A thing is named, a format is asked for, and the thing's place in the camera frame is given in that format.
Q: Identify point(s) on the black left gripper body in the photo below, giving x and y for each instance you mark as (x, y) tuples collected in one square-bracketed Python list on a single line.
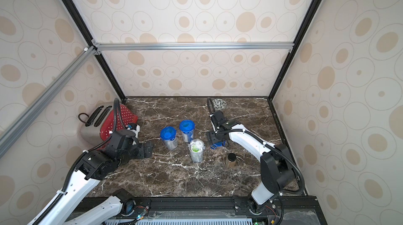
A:
[(140, 149)]

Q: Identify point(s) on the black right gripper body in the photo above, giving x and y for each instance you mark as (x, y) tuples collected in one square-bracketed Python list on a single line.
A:
[(215, 140)]

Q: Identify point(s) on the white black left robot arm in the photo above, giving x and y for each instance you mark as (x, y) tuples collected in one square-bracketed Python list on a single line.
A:
[(93, 166)]

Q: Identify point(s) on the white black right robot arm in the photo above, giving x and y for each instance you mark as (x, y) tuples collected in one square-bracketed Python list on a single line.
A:
[(279, 174)]

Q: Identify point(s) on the red polka dot toaster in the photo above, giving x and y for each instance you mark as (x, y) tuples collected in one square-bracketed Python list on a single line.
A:
[(97, 126)]

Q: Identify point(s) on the silver aluminium crossbar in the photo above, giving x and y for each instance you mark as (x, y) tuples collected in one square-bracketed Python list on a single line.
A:
[(194, 46)]

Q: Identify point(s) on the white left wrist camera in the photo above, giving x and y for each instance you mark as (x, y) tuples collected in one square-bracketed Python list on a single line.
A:
[(134, 128)]

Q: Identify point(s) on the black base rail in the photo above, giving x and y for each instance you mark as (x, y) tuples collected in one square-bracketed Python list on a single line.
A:
[(222, 211)]

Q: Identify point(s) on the silver aluminium left rail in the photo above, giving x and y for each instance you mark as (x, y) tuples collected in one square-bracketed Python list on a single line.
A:
[(17, 128)]

